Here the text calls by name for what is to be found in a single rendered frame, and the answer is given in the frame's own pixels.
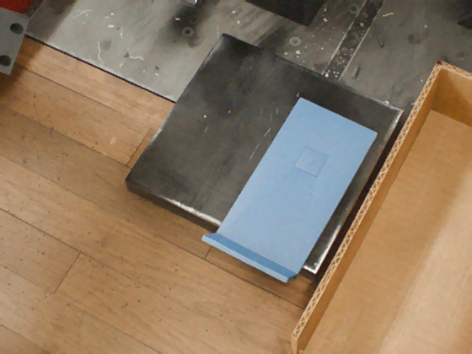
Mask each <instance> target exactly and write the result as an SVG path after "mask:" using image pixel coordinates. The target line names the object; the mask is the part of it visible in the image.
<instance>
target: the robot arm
mask: <svg viewBox="0 0 472 354"><path fill-rule="evenodd" d="M29 22H30V17H29V16H27V15H24V14H21V13H17V12H13V11H11V10H8V9H6V8H0V72H4V73H6V74H8V75H9V74H10V73H11V70H12V68H13V63H14V60H15V59H16V56H17V55H18V52H19V47H20V45H21V43H22V40H23V38H24V33H25V31H26V29H27V27H28V24H29Z"/></svg>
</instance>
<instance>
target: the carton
mask: <svg viewBox="0 0 472 354"><path fill-rule="evenodd" d="M291 354H472V74H471V73H468V72H466V71H463V70H460V69H459V68H456V67H454V66H452V65H448V64H447V63H445V62H442V61H440V60H437V63H436V65H435V67H434V69H433V71H432V72H431V74H430V77H429V78H428V80H427V82H426V85H425V87H424V88H423V90H422V92H421V94H420V96H419V97H418V100H417V101H416V103H415V107H414V108H413V110H412V111H411V113H410V116H409V117H408V119H407V120H406V123H405V125H404V127H403V128H402V131H401V133H400V134H399V136H398V138H397V140H396V142H395V144H394V147H393V148H392V149H391V151H390V153H389V156H388V158H387V159H386V160H385V162H384V166H383V167H382V168H381V170H380V171H379V175H378V177H377V178H376V180H375V181H374V184H373V187H372V188H371V189H370V191H369V194H368V195H367V197H366V199H365V200H364V203H363V205H362V206H361V208H360V210H359V213H358V214H357V216H356V217H355V219H354V221H353V224H352V225H351V227H350V228H349V230H348V234H347V235H346V236H345V238H344V239H343V241H342V245H341V246H340V248H339V249H338V251H337V252H336V255H335V257H334V259H333V260H332V262H331V263H330V267H329V268H328V270H327V272H326V273H325V274H324V278H323V279H322V281H321V283H320V284H319V285H318V289H317V290H316V292H315V294H314V295H313V296H312V300H311V301H310V303H309V304H308V306H307V308H306V309H305V312H304V313H303V315H302V317H301V319H300V320H299V322H298V325H297V326H296V328H295V330H294V331H293V333H292V336H291Z"/></svg>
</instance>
